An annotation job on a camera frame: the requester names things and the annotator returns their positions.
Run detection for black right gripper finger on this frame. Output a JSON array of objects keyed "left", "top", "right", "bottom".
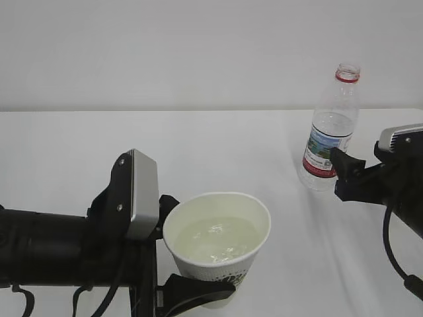
[{"left": 330, "top": 147, "right": 365, "bottom": 181}]

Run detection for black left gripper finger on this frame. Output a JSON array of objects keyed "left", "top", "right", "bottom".
[
  {"left": 155, "top": 274, "right": 235, "bottom": 316},
  {"left": 157, "top": 195, "right": 180, "bottom": 230}
]

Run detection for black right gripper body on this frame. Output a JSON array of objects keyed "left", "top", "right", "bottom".
[{"left": 334, "top": 158, "right": 422, "bottom": 236}]

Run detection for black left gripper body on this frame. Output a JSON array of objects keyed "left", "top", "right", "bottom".
[{"left": 79, "top": 219, "right": 164, "bottom": 316}]

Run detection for clear Nongfu Spring water bottle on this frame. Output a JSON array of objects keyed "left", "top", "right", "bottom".
[{"left": 297, "top": 63, "right": 361, "bottom": 192}]

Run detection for white paper cup green print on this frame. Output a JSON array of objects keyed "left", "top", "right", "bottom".
[{"left": 163, "top": 192, "right": 272, "bottom": 291}]

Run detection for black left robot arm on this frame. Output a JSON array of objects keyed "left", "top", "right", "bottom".
[{"left": 1, "top": 195, "right": 235, "bottom": 316}]

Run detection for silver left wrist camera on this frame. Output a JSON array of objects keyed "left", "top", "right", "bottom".
[{"left": 87, "top": 149, "right": 159, "bottom": 240}]

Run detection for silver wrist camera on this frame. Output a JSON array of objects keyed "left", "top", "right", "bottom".
[
  {"left": 374, "top": 123, "right": 422, "bottom": 162},
  {"left": 87, "top": 149, "right": 159, "bottom": 240}
]

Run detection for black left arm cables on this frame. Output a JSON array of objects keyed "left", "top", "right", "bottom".
[{"left": 0, "top": 257, "right": 125, "bottom": 317}]

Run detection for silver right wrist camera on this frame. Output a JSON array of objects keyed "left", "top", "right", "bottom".
[{"left": 374, "top": 123, "right": 422, "bottom": 162}]

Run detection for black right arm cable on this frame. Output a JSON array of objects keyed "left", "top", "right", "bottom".
[{"left": 383, "top": 204, "right": 423, "bottom": 300}]

